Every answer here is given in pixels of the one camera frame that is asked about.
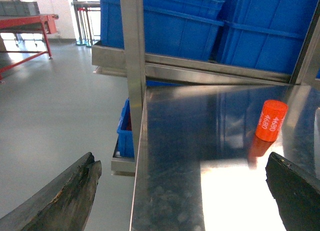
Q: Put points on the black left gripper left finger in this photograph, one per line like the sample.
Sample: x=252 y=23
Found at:
x=64 y=204

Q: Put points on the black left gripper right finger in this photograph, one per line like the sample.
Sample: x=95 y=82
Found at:
x=296 y=192

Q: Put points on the blue crate lower shelf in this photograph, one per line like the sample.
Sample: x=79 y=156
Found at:
x=125 y=134

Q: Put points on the stainless steel shelf rack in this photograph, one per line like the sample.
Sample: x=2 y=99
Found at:
x=199 y=165

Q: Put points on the blue plastic crate right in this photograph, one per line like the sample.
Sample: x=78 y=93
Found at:
x=264 y=35

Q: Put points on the blue plastic crate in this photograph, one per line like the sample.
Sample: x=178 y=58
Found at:
x=264 y=35
x=181 y=28

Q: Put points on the metal barrier posts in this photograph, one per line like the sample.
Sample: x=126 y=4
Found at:
x=83 y=10

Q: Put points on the grey crate on table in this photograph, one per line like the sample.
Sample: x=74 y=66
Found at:
x=19 y=8

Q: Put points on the blue plastic crate left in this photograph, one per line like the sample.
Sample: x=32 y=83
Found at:
x=181 y=28

